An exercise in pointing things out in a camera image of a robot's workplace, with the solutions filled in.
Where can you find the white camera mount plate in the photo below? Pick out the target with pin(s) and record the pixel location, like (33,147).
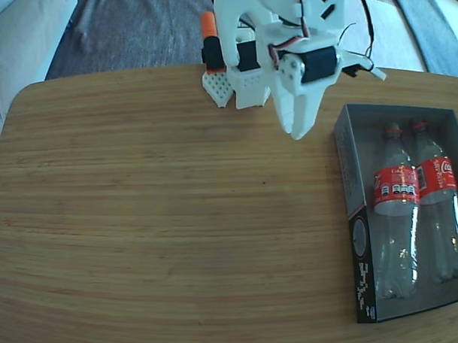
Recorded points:
(360,61)

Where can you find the white sofa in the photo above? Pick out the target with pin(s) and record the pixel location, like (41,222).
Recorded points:
(14,55)

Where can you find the grey cardboard box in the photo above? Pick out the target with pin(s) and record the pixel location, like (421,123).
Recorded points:
(364,155)

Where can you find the grey blanket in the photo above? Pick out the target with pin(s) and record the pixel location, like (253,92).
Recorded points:
(134,32)

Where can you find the white cloth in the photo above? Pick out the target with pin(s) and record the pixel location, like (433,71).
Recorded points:
(397,34)

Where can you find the clear bottle Reciclame red label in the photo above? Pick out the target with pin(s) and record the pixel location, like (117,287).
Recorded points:
(438,179)

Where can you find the clear bottle barcode red label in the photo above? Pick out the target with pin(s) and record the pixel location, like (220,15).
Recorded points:
(397,188)

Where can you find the blue grey fabric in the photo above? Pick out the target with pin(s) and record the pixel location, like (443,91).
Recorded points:
(435,40)

